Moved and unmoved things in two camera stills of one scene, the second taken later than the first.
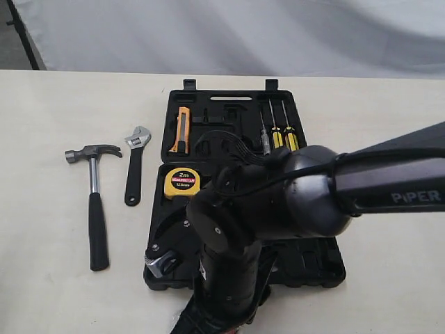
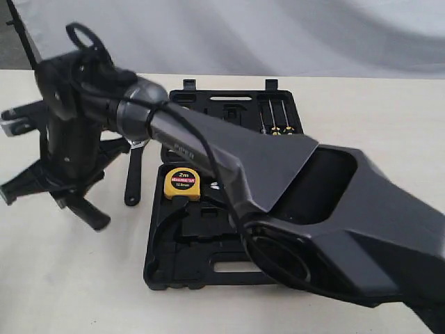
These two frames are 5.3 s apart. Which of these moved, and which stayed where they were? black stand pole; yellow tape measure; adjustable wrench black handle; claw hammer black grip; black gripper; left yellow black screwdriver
Moved: claw hammer black grip; black gripper
Stayed: left yellow black screwdriver; adjustable wrench black handle; yellow tape measure; black stand pole
